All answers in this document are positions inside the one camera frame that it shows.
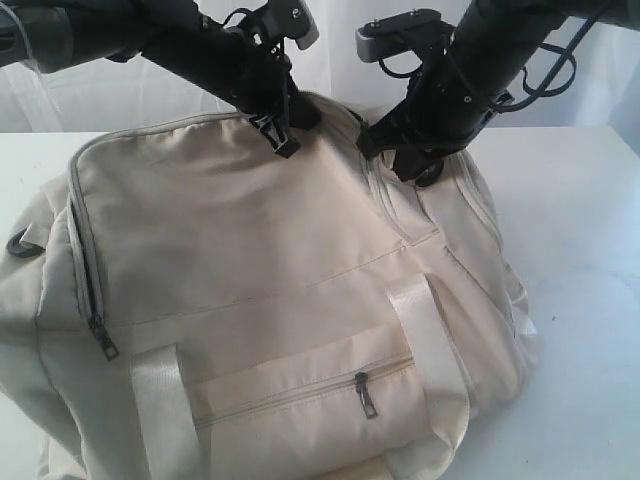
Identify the black right camera cable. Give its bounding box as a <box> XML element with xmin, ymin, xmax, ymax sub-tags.
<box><xmin>377</xmin><ymin>0</ymin><xmax>606</xmax><ymax>111</ymax></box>

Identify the beige duffel bag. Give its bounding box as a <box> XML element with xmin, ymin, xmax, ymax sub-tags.
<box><xmin>1</xmin><ymin>96</ymin><xmax>538</xmax><ymax>479</ymax></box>

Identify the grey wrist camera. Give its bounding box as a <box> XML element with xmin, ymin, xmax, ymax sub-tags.
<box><xmin>355</xmin><ymin>9</ymin><xmax>442</xmax><ymax>63</ymax></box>
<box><xmin>279</xmin><ymin>0</ymin><xmax>319</xmax><ymax>51</ymax></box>

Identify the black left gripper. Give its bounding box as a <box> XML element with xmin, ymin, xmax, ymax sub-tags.
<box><xmin>144</xmin><ymin>1</ymin><xmax>322</xmax><ymax>158</ymax></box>

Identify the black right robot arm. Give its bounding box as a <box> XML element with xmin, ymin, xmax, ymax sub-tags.
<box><xmin>356</xmin><ymin>1</ymin><xmax>639</xmax><ymax>159</ymax></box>

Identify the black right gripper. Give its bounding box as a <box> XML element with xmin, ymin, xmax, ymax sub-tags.
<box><xmin>357</xmin><ymin>44</ymin><xmax>515</xmax><ymax>186</ymax></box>

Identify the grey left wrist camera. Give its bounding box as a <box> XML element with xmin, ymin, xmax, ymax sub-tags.
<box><xmin>279</xmin><ymin>0</ymin><xmax>319</xmax><ymax>51</ymax></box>

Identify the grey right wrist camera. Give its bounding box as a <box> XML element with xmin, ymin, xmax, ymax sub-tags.
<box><xmin>355</xmin><ymin>9</ymin><xmax>442</xmax><ymax>63</ymax></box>

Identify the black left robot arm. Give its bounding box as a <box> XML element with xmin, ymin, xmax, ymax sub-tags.
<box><xmin>1</xmin><ymin>1</ymin><xmax>452</xmax><ymax>186</ymax></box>

